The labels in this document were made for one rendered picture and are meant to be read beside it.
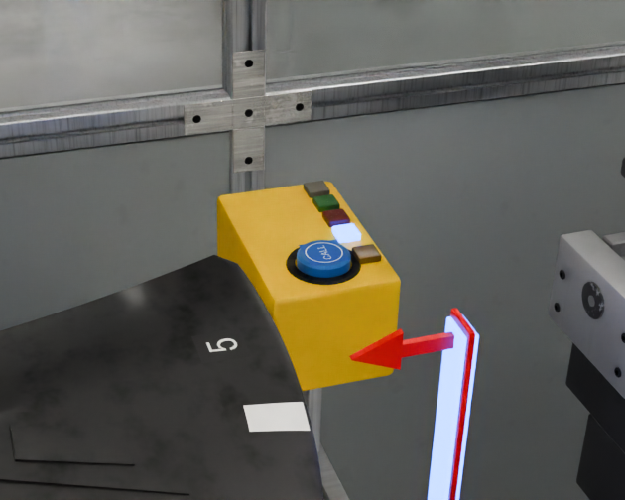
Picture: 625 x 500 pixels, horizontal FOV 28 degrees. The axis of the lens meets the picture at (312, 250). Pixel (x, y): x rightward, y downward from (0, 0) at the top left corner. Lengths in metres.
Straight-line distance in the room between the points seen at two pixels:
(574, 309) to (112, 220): 0.53
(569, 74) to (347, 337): 0.68
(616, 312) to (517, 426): 0.73
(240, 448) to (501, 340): 1.09
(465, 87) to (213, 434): 0.90
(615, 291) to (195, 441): 0.55
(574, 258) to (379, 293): 0.27
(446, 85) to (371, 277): 0.56
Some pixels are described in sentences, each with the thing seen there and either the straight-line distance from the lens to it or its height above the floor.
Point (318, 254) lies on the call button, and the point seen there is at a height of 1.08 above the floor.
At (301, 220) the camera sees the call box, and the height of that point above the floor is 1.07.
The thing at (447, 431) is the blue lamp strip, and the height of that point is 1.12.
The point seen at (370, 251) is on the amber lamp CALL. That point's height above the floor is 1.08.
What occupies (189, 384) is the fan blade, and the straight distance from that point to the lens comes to 0.64.
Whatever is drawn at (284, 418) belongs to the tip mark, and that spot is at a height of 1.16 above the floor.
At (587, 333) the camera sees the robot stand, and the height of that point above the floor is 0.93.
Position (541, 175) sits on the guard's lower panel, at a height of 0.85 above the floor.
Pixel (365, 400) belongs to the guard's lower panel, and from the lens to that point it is 1.65.
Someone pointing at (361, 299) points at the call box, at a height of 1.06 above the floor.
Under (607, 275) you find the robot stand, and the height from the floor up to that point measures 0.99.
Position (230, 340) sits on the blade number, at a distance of 0.66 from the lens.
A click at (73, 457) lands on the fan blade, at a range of 0.60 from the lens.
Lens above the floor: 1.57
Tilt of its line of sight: 32 degrees down
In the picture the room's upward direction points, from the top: 2 degrees clockwise
